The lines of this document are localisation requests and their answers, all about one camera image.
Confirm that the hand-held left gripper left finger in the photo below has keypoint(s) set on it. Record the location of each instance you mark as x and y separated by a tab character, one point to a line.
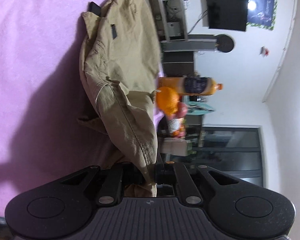
115	180

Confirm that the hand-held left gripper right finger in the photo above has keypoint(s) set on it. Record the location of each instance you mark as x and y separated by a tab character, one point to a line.
165	176

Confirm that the khaki pants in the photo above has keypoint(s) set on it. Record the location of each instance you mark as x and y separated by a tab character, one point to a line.
122	62

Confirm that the fruit in white foam net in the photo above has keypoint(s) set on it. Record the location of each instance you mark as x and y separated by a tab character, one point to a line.
175	124

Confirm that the dark glass door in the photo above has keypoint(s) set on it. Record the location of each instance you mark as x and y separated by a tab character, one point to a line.
232	152

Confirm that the large orange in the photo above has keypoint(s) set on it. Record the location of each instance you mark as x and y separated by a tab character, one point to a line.
167	101

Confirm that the teal towel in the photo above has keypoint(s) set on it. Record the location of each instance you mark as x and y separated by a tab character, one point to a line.
200	108

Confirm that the orange juice bottle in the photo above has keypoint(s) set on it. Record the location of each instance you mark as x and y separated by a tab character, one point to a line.
195	86

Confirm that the black sideboard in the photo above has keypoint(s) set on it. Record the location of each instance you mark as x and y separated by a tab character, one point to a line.
178	63

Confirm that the grey tower speaker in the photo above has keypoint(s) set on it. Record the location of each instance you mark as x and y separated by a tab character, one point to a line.
200	42

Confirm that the black round disc ornament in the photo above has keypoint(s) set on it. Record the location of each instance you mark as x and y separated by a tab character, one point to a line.
225	43

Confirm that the lilac towel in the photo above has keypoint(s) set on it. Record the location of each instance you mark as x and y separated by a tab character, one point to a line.
35	42

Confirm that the grey television stand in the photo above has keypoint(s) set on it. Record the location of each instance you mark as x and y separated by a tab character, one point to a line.
170	10

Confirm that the black flat television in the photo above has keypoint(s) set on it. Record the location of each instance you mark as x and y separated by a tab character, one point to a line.
226	2

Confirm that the red wall ornament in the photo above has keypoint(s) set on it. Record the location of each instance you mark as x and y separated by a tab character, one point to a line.
264	50

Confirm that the dark blue wall poster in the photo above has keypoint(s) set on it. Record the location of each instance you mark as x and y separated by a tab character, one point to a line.
262	5

